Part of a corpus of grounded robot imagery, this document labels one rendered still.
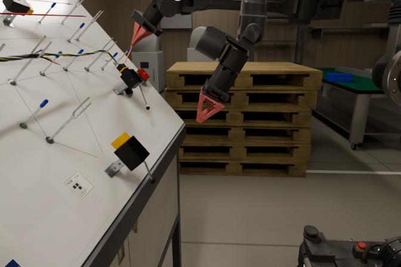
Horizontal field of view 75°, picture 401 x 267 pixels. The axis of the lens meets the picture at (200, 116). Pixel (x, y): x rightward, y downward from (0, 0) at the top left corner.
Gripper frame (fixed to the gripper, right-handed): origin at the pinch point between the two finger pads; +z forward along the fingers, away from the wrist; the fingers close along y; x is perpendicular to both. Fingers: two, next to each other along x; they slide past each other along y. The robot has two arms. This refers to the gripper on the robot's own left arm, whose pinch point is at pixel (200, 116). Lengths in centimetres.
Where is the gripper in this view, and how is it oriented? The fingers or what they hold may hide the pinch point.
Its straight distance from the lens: 70.0
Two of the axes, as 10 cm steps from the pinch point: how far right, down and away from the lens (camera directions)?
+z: -4.9, 8.3, 2.7
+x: 8.7, 4.8, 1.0
